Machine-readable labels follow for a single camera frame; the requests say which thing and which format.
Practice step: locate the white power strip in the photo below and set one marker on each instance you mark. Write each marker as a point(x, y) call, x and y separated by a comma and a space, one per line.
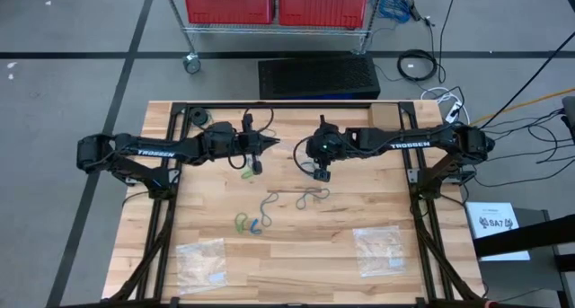
point(453, 111)

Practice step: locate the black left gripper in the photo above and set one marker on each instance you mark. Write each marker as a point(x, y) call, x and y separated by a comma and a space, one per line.
point(234, 142)

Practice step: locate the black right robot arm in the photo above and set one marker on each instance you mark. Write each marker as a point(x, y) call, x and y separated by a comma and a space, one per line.
point(409, 145)

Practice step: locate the black aluminium table frame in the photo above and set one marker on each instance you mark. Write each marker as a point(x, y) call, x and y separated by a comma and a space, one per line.
point(215, 105)

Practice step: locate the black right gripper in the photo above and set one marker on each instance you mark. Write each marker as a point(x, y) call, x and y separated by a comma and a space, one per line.
point(334, 139)

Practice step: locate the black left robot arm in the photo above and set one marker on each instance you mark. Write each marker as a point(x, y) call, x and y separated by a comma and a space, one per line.
point(155, 152)

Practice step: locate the white label paper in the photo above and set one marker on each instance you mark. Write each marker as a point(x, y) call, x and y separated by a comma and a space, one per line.
point(494, 213)

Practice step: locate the black beam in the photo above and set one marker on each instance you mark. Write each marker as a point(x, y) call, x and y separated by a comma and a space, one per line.
point(525, 236)

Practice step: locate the grey metal side cart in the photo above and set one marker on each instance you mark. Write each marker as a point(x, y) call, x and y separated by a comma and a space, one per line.
point(534, 276)

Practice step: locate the red plastic bin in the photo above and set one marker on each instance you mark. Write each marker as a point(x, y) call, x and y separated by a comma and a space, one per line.
point(323, 7)
point(229, 5)

